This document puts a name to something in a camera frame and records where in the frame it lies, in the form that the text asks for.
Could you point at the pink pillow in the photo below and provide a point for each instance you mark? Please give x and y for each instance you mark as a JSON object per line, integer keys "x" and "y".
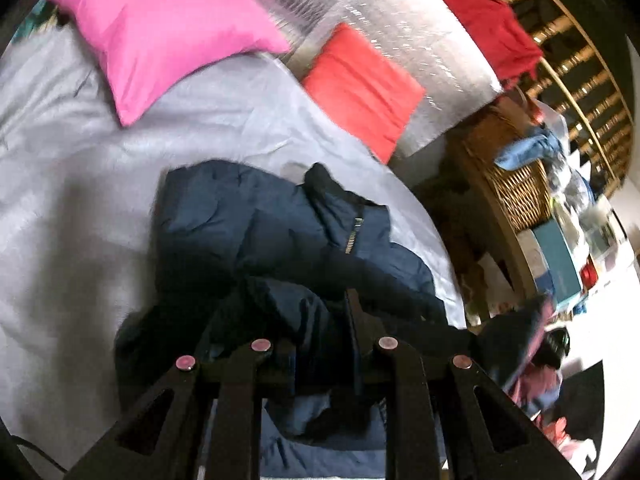
{"x": 160, "y": 30}

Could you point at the navy blue jacket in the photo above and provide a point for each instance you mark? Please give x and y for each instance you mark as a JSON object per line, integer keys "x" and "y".
{"x": 240, "y": 230}

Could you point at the wicker basket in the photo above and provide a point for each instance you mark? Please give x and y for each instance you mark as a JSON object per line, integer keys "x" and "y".
{"x": 515, "y": 190}

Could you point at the clear plastic bag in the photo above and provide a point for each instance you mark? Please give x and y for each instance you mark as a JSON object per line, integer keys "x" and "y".
{"x": 570, "y": 190}

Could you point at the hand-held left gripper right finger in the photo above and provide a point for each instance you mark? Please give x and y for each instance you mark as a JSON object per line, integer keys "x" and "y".
{"x": 400, "y": 385}

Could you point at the wooden bench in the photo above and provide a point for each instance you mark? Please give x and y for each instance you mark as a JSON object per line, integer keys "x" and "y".
{"x": 470, "y": 220}

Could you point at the red pillow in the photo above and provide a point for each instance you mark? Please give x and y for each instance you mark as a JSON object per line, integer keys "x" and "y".
{"x": 360, "y": 85}

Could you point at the blue cloth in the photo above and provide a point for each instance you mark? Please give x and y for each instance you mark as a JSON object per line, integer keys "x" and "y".
{"x": 525, "y": 152}

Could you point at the red blanket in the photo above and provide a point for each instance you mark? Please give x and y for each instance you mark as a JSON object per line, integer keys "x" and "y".
{"x": 480, "y": 15}

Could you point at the teal box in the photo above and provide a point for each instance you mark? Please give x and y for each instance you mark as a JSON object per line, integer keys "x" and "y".
{"x": 557, "y": 260}

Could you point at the grey bed sheet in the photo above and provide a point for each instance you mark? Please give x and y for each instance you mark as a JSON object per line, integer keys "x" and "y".
{"x": 75, "y": 185}

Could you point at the dark cloth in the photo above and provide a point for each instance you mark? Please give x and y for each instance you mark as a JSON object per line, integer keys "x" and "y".
{"x": 510, "y": 340}

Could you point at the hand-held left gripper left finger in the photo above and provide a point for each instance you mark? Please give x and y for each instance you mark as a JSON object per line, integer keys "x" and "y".
{"x": 235, "y": 385}

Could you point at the wooden stair railing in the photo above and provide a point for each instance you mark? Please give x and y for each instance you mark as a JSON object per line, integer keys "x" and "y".
{"x": 590, "y": 85}

